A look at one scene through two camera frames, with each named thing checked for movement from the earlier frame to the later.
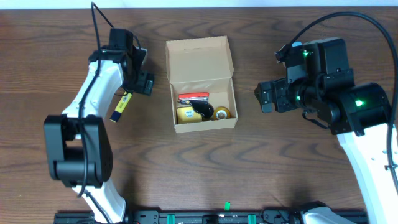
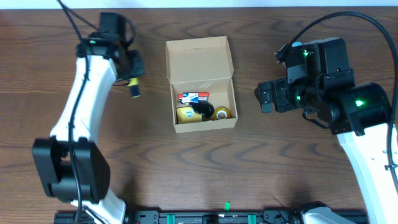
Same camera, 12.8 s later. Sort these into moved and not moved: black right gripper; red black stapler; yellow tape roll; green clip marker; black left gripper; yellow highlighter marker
Moved: yellow highlighter marker; black left gripper
Not moved: green clip marker; black right gripper; red black stapler; yellow tape roll
